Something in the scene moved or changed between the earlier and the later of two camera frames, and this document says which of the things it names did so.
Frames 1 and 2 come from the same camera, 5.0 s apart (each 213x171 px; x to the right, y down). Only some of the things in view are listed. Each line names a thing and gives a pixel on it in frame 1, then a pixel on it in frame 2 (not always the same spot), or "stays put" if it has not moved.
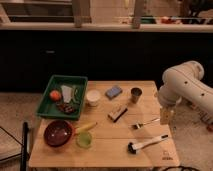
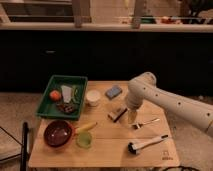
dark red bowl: (58, 133) stays put
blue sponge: (113, 92) stays put
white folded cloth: (66, 93) stays put
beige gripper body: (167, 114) -> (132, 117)
